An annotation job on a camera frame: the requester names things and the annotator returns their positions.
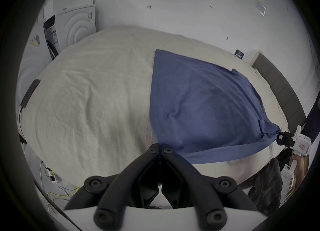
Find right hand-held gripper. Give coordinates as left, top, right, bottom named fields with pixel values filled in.
left=276, top=125, right=313, bottom=207

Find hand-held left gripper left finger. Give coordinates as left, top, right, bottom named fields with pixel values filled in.
left=64, top=144, right=161, bottom=224

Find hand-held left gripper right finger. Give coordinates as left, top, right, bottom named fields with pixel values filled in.
left=160, top=145, right=258, bottom=224

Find dark blue shirt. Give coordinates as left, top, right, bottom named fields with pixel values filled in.
left=149, top=49, right=281, bottom=165

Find person's right hand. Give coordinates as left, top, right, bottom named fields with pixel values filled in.
left=289, top=154, right=304, bottom=176

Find person's body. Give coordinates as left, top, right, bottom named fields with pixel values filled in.
left=305, top=100, right=320, bottom=142

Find padded grey-brown headboard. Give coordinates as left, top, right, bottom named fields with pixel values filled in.
left=251, top=53, right=307, bottom=131

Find person's legs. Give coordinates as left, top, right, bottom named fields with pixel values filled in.
left=247, top=158, right=285, bottom=216

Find bed with beige sheet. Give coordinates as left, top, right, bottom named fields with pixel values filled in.
left=20, top=26, right=290, bottom=189

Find black phone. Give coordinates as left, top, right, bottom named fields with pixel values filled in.
left=20, top=79, right=41, bottom=108

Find white washing machine with cartons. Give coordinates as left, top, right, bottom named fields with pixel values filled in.
left=43, top=0, right=98, bottom=61

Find yellow cable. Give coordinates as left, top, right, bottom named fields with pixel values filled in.
left=47, top=186, right=81, bottom=198

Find black cable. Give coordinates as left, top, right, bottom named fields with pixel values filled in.
left=18, top=106, right=26, bottom=138

